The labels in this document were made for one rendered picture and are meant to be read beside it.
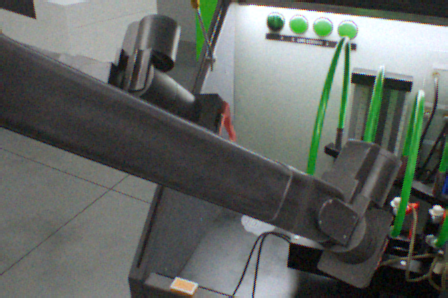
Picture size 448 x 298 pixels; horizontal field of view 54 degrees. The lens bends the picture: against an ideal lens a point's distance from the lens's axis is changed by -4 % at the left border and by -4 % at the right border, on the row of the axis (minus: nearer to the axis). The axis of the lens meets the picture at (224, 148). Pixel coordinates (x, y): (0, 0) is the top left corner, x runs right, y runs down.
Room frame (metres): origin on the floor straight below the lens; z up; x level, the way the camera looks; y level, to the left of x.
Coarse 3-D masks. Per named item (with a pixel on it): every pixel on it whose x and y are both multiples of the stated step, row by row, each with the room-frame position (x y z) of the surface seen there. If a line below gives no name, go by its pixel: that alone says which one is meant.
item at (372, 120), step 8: (384, 72) 0.80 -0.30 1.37; (376, 80) 0.77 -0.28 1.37; (376, 88) 0.75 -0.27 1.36; (376, 96) 0.73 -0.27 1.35; (376, 104) 0.72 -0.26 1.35; (376, 112) 0.71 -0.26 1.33; (368, 120) 0.70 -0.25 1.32; (376, 120) 0.92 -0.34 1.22; (368, 128) 0.68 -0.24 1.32; (376, 128) 0.92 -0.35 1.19; (368, 136) 0.67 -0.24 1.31
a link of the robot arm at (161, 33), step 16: (160, 16) 0.60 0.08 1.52; (128, 32) 0.61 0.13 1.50; (144, 32) 0.59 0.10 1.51; (160, 32) 0.58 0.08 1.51; (176, 32) 0.60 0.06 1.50; (128, 48) 0.58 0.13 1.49; (144, 48) 0.56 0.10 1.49; (160, 48) 0.57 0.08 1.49; (176, 48) 0.59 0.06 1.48; (96, 64) 0.55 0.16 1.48; (112, 64) 0.54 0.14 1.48; (112, 80) 0.54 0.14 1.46
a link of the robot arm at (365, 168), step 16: (352, 144) 0.44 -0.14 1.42; (368, 144) 0.43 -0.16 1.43; (336, 160) 0.43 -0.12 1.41; (352, 160) 0.42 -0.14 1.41; (368, 160) 0.41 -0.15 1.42; (384, 160) 0.42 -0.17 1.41; (400, 160) 0.43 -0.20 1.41; (336, 176) 0.41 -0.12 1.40; (352, 176) 0.40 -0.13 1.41; (368, 176) 0.41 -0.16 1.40; (384, 176) 0.41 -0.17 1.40; (352, 192) 0.38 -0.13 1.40; (368, 192) 0.40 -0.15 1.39; (384, 192) 0.40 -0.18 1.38; (320, 208) 0.34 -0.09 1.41; (336, 208) 0.35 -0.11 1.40; (320, 224) 0.33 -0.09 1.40; (336, 224) 0.34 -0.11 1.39; (352, 224) 0.36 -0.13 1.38; (336, 240) 0.34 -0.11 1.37
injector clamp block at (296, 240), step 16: (304, 240) 0.78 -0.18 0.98; (288, 256) 0.78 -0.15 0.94; (304, 256) 0.76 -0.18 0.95; (320, 256) 0.75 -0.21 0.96; (384, 256) 0.73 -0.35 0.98; (400, 256) 0.75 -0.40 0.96; (320, 272) 0.75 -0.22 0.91; (384, 272) 0.70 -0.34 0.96; (400, 272) 0.69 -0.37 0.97; (416, 272) 0.68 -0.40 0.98; (432, 272) 0.67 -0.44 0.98; (336, 288) 0.73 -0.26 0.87; (352, 288) 0.72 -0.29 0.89; (368, 288) 0.71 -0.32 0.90; (384, 288) 0.70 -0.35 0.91; (400, 288) 0.68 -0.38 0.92; (416, 288) 0.67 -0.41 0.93; (432, 288) 0.66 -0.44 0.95
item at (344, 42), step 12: (336, 48) 0.80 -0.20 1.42; (348, 48) 0.92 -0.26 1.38; (336, 60) 0.77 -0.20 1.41; (348, 60) 0.95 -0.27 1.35; (348, 72) 0.96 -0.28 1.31; (324, 84) 0.72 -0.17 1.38; (348, 84) 0.98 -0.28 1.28; (324, 96) 0.70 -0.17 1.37; (324, 108) 0.69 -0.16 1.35; (312, 144) 0.65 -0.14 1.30; (312, 156) 0.65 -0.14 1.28; (312, 168) 0.64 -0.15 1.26
